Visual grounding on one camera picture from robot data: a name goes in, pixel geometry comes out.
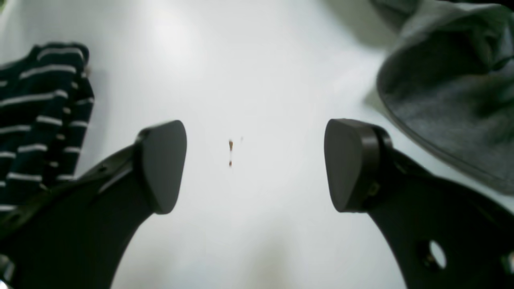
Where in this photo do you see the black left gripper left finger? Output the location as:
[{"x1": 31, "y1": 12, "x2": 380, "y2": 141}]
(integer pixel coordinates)
[{"x1": 0, "y1": 120, "x2": 187, "y2": 289}]

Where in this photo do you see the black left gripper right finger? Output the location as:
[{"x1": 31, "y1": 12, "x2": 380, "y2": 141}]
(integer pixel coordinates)
[{"x1": 324, "y1": 119, "x2": 514, "y2": 289}]

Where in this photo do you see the black white striped T-shirt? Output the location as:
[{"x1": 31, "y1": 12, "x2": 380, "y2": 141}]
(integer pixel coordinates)
[{"x1": 0, "y1": 43, "x2": 95, "y2": 210}]

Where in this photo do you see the grey long sleeve shirt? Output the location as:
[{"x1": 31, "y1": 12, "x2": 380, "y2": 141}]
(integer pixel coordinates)
[{"x1": 371, "y1": 0, "x2": 514, "y2": 195}]

